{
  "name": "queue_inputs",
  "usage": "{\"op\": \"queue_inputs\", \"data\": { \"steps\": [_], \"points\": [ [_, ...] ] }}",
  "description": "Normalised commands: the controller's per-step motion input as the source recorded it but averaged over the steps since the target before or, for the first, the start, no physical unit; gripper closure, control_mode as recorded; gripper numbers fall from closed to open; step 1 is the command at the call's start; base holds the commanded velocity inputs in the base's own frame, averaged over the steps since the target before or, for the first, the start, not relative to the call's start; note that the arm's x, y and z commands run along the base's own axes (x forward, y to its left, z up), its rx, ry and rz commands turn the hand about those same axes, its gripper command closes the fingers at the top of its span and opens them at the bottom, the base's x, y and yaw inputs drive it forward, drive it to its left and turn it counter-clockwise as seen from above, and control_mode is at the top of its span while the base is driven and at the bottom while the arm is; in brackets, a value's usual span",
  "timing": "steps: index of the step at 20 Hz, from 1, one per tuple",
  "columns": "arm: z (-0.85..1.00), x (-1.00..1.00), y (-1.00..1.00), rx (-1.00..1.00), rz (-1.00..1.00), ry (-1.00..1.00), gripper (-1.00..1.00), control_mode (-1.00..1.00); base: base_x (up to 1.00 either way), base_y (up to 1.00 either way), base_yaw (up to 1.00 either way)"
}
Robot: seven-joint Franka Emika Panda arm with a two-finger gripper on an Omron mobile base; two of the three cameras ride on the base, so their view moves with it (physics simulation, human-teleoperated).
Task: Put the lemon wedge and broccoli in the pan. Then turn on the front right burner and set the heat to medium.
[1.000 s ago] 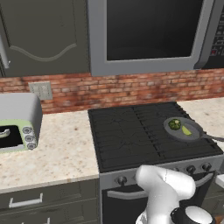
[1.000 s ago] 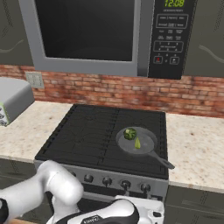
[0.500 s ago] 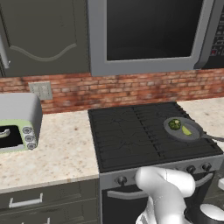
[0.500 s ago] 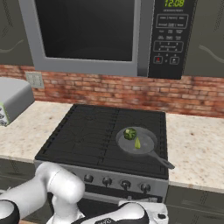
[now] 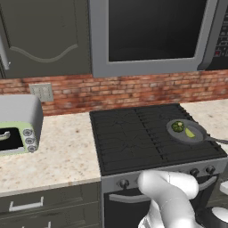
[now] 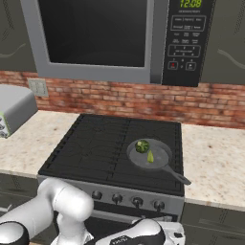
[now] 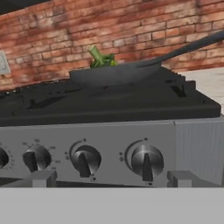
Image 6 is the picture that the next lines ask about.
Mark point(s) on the microwave oven door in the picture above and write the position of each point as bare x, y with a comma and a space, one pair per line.
92, 32

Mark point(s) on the grey wall socket plate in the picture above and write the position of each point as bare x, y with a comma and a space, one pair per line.
38, 87

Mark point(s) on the grey frying pan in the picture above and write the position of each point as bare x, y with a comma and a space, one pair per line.
161, 154

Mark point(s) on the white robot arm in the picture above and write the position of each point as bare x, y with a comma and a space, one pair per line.
65, 201

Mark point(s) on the black stove with hob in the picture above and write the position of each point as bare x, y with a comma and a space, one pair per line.
95, 150

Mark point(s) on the grey toaster oven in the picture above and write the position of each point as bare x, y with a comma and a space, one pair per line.
16, 105

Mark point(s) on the grey microwave oven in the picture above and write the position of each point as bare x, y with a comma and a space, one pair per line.
183, 41

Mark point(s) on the yellow-green lemon wedge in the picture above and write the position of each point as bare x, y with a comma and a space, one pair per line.
150, 157

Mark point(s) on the dark wall cupboard door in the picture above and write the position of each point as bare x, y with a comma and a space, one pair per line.
16, 25
226, 32

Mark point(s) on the dark base cupboard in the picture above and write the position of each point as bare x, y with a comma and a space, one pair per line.
16, 191
217, 226

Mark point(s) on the green broccoli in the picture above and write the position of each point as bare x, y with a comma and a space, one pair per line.
142, 146

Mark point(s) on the black stove knob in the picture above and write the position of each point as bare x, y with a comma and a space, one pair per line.
158, 205
96, 195
117, 198
137, 201

